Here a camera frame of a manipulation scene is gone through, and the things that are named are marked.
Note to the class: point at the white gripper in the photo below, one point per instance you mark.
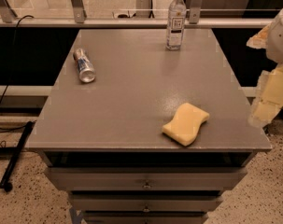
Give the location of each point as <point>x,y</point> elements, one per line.
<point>279,40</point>

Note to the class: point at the black rod on floor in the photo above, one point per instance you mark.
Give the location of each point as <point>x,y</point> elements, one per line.
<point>5,184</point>

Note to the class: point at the metal railing frame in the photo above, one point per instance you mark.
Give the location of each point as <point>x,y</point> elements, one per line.
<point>143,16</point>

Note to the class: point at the silver blue redbull can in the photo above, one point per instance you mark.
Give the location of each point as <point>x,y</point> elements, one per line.
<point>86,71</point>

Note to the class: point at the grey drawer cabinet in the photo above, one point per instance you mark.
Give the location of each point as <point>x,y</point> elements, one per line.
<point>103,143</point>

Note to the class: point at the yellow sponge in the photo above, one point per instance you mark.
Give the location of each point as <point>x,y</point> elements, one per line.
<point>185,124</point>

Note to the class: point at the clear plastic water bottle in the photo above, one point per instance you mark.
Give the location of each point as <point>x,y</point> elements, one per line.
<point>175,24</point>

